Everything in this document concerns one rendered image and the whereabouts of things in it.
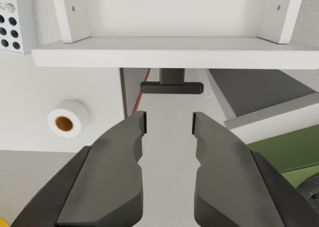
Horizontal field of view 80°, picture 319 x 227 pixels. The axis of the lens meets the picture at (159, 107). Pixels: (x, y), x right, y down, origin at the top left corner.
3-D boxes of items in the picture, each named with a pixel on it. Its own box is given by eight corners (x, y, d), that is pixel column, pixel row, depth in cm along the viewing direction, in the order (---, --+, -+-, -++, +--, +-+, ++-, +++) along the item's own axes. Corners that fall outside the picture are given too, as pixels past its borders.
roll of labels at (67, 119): (51, 102, 41) (40, 111, 38) (81, 97, 40) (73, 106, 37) (65, 129, 44) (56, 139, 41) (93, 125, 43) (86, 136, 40)
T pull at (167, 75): (202, 90, 23) (203, 95, 22) (141, 89, 24) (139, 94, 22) (205, 61, 22) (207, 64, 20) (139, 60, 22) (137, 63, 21)
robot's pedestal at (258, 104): (255, 81, 114) (374, 186, 47) (206, 98, 121) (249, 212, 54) (244, 32, 102) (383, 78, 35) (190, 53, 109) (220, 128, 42)
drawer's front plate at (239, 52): (270, 48, 28) (323, 70, 18) (78, 47, 30) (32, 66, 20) (274, 35, 27) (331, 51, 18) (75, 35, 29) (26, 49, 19)
